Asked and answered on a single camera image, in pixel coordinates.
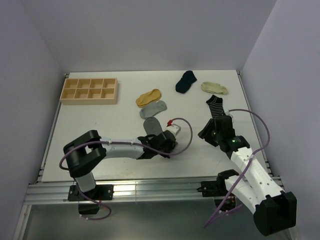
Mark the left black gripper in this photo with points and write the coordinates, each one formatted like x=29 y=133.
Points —
x=171 y=147

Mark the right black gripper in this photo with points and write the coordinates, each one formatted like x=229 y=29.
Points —
x=205 y=133

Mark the dark grey sock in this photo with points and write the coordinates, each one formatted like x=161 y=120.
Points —
x=152 y=126

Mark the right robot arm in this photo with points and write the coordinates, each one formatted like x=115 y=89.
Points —
x=273 y=209

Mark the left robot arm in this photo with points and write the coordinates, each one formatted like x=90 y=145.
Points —
x=85 y=152

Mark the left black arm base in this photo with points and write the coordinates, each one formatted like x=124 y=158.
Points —
x=90 y=202

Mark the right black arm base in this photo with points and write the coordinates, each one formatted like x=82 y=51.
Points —
x=212 y=189

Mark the black striped sock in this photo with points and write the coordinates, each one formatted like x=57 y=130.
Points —
x=215 y=105

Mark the light grey sock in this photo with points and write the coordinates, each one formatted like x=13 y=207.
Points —
x=152 y=109

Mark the cream sock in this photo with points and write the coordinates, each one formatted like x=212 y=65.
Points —
x=214 y=88

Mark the mustard yellow sock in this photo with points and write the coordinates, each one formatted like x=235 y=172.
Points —
x=148 y=97

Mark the navy blue sock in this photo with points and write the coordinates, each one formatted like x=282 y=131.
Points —
x=186 y=81

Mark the wooden compartment tray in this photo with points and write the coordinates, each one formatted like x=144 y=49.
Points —
x=89 y=91

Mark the aluminium frame rail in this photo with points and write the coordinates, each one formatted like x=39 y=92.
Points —
x=124 y=191

